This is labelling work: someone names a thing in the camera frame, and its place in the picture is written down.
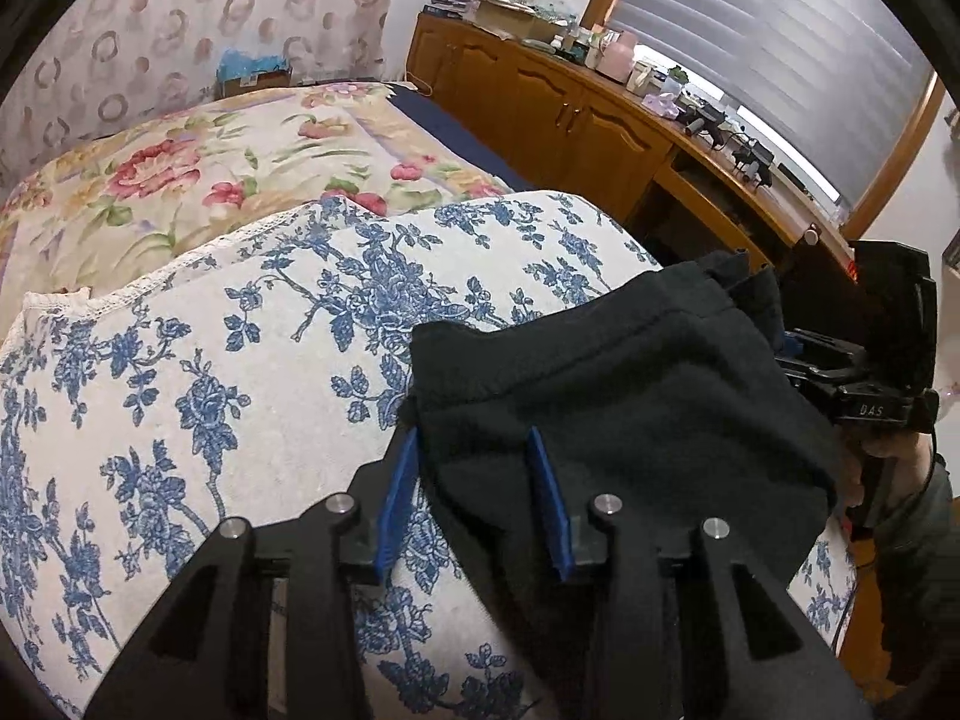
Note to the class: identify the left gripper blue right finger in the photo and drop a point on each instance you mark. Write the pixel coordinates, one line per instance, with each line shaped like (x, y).
(551, 506)

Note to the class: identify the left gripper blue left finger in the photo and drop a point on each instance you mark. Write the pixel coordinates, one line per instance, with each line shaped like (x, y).
(400, 465)

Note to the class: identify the black printed t-shirt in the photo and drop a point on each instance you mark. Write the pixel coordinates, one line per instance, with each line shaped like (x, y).
(696, 480)

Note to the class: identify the person's right hand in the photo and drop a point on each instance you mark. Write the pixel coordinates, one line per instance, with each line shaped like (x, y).
(909, 456)

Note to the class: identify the blue floral white cloth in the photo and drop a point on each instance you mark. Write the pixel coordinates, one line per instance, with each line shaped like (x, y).
(250, 378)

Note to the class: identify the navy bed sheet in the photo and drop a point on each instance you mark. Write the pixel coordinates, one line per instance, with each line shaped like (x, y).
(450, 133)

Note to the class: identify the wooden sideboard cabinet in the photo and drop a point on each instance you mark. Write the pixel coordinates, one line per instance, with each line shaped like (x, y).
(564, 127)

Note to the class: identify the pink floral bedspread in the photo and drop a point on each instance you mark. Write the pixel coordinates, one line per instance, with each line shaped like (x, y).
(100, 216)

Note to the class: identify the pink bottle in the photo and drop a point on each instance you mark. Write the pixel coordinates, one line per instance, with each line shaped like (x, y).
(617, 57)

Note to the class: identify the blue item on box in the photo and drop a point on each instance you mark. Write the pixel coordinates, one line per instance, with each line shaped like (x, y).
(239, 73)

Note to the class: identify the cardboard box on sideboard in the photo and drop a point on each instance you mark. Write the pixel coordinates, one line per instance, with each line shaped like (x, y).
(520, 23)

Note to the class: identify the pink circle patterned curtain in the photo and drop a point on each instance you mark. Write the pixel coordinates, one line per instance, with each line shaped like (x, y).
(106, 65)

